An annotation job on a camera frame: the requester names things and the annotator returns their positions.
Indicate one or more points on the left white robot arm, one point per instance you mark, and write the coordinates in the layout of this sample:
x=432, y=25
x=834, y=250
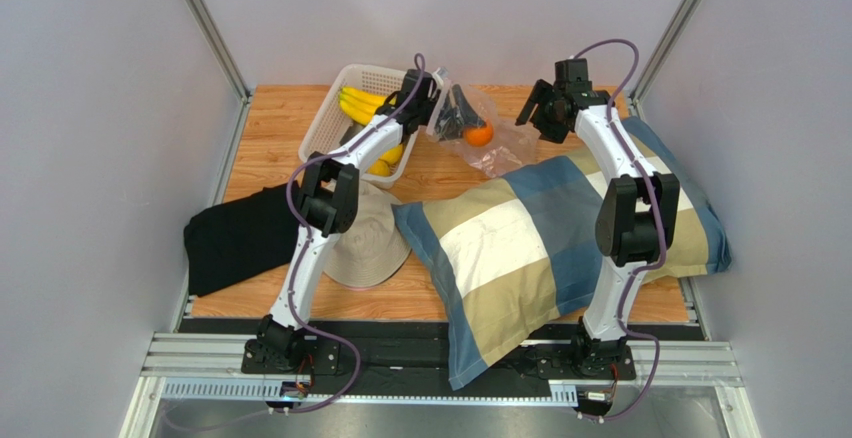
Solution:
x=326, y=205

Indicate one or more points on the black folded cloth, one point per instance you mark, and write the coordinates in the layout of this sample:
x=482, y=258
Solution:
x=231, y=242

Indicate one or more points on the yellow fake banana bunch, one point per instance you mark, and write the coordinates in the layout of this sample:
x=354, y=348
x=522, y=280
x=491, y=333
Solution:
x=359, y=105

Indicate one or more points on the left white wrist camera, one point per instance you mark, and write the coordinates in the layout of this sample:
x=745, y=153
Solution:
x=442, y=79

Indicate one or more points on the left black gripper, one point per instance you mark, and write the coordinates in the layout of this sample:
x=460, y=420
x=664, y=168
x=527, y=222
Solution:
x=458, y=119

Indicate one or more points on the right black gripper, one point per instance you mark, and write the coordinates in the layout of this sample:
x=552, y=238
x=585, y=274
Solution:
x=547, y=110

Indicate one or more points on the yellow fake fruit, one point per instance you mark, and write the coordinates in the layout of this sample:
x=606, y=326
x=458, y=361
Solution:
x=380, y=168

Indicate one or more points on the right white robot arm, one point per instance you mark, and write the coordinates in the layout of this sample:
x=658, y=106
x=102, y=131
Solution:
x=635, y=224

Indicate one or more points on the white plastic basket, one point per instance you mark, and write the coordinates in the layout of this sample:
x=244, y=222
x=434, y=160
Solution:
x=328, y=129

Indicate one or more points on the yellow fake lemon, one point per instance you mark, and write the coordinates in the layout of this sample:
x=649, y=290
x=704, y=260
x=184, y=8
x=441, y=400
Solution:
x=394, y=155

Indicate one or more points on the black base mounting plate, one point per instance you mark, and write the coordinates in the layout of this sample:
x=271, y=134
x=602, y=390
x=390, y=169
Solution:
x=410, y=358

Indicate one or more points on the aluminium frame rail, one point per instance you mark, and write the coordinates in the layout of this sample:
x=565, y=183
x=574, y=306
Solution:
x=210, y=385

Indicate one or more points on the blue beige checkered pillow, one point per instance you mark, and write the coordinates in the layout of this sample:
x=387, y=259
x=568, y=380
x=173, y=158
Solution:
x=509, y=255

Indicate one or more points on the orange fake fruit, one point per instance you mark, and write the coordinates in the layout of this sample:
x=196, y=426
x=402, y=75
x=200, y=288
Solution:
x=479, y=136

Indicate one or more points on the beige bucket hat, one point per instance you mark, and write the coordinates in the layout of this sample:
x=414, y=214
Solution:
x=373, y=249

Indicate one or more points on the clear zip top bag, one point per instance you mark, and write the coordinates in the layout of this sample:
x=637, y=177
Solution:
x=511, y=148

